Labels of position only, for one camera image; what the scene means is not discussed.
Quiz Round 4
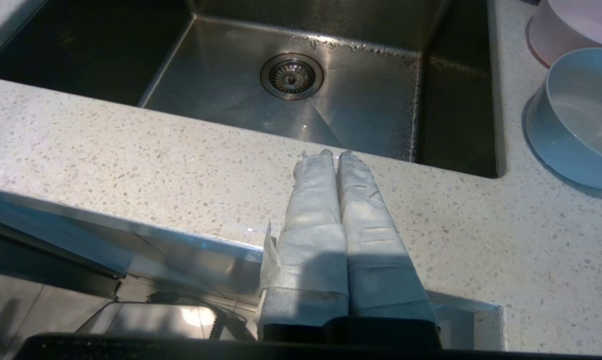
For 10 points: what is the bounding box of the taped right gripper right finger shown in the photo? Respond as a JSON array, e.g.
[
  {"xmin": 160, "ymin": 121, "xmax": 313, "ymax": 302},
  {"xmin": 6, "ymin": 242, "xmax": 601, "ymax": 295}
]
[{"xmin": 336, "ymin": 150, "xmax": 441, "ymax": 346}]

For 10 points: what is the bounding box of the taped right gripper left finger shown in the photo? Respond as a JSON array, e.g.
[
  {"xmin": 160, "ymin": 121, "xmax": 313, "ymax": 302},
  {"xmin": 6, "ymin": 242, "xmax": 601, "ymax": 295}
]
[{"xmin": 255, "ymin": 148, "xmax": 351, "ymax": 342}]

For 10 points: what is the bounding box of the white round cup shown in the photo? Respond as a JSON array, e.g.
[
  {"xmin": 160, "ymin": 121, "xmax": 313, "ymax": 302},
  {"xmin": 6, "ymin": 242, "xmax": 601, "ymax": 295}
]
[{"xmin": 524, "ymin": 47, "xmax": 602, "ymax": 191}]

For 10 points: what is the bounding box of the stainless steel sink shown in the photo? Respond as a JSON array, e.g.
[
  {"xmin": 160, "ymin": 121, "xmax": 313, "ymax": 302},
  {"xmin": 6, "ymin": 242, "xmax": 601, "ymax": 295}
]
[{"xmin": 0, "ymin": 0, "xmax": 507, "ymax": 180}]

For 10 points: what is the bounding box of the round metal drain strainer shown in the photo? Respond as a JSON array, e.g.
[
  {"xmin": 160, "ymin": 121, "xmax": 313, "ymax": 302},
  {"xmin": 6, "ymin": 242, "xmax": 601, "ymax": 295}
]
[{"xmin": 259, "ymin": 52, "xmax": 325, "ymax": 101}]

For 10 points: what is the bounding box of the stainless steel appliance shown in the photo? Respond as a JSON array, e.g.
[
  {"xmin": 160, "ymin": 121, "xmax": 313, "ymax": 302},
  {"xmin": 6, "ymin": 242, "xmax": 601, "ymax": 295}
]
[{"xmin": 0, "ymin": 186, "xmax": 268, "ymax": 346}]

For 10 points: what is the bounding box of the black coiled cable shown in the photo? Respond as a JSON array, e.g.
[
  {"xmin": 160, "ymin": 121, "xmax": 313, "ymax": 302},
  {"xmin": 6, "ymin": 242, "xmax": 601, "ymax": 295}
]
[{"xmin": 208, "ymin": 306, "xmax": 228, "ymax": 341}]

